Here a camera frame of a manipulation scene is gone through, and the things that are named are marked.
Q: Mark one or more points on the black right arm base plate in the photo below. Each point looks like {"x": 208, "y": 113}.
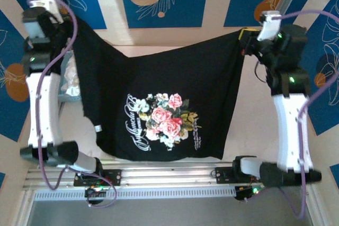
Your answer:
{"x": 223, "y": 175}

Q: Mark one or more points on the black t-shirt with rose print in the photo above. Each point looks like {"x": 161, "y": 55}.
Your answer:
{"x": 159, "y": 77}

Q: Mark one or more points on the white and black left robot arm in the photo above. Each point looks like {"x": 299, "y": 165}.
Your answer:
{"x": 43, "y": 109}

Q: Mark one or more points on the crumpled white cloth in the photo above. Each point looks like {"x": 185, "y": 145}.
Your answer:
{"x": 71, "y": 75}

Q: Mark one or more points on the light blue plastic basket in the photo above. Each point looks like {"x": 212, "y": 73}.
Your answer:
{"x": 62, "y": 88}

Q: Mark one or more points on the small black electronics board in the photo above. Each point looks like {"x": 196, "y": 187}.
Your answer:
{"x": 246, "y": 193}
{"x": 95, "y": 195}

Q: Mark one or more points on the long aluminium base rail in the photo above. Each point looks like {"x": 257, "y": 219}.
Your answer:
{"x": 169, "y": 174}

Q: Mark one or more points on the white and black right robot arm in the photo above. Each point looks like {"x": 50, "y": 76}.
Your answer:
{"x": 290, "y": 130}

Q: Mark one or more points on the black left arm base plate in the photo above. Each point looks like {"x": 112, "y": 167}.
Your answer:
{"x": 112, "y": 177}

